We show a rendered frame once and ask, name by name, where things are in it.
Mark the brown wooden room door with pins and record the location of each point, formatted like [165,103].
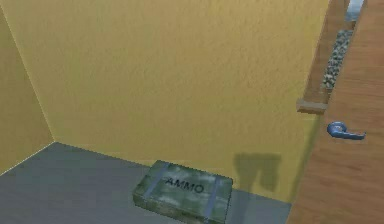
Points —
[346,173]

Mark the green ammunition crate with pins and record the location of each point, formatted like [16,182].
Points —
[181,196]

